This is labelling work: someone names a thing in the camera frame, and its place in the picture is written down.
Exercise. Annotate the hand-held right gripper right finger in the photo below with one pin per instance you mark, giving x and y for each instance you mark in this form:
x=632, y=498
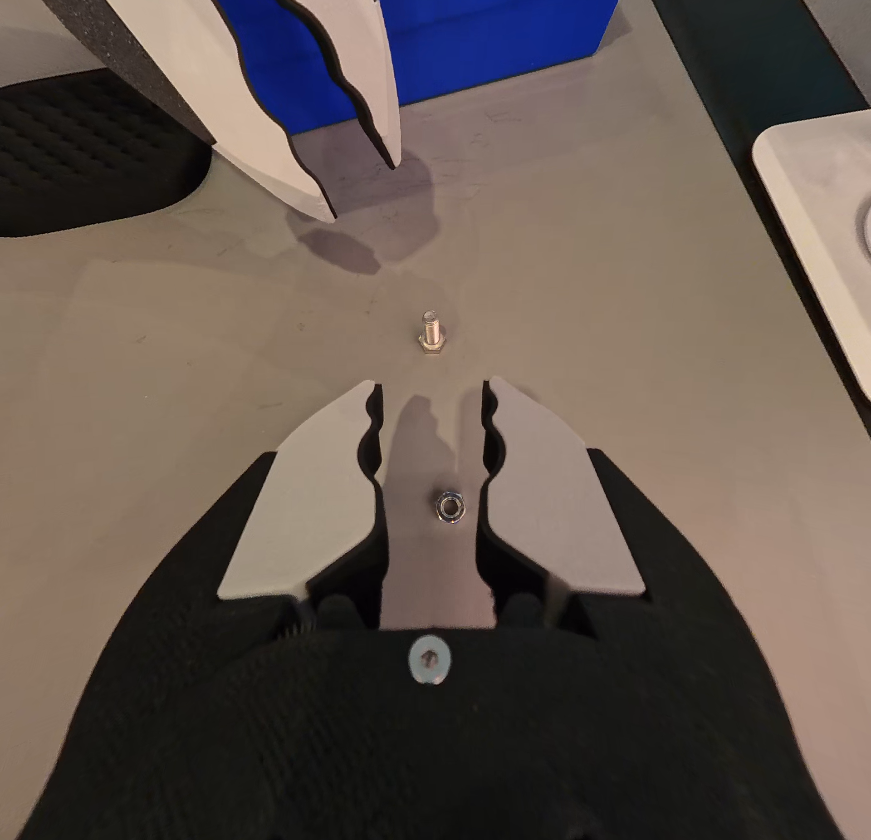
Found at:
x=565, y=506

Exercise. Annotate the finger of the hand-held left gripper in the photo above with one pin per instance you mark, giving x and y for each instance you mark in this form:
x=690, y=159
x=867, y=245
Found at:
x=360, y=57
x=204, y=91

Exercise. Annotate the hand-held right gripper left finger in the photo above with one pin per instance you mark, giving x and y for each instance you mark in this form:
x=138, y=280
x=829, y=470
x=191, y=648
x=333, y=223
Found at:
x=306, y=506

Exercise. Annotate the silver hex nut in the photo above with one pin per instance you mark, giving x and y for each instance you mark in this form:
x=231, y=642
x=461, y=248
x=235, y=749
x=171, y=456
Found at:
x=441, y=508

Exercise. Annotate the blue plastic parts bin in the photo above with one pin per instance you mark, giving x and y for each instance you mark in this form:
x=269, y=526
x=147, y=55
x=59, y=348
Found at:
x=490, y=37

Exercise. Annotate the silver hex bolt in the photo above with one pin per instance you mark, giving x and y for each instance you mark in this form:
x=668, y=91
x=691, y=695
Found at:
x=432, y=333

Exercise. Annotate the black chair armrest pad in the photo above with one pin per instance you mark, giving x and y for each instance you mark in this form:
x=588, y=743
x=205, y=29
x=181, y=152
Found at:
x=88, y=166

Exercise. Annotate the instruction sheet on stand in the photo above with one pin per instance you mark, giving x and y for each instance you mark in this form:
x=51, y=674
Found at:
x=816, y=207

